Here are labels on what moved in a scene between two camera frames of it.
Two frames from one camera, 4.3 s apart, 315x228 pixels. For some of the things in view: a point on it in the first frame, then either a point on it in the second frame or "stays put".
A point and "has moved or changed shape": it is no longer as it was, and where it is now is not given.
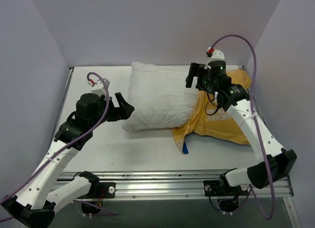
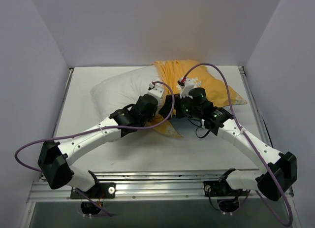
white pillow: (159, 95) has moved or changed shape
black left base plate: (101, 190) stays put
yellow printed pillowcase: (208, 119) has moved or changed shape
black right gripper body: (197, 78) -> (175, 106)
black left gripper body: (115, 111) -> (149, 106)
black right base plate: (221, 188) stays put
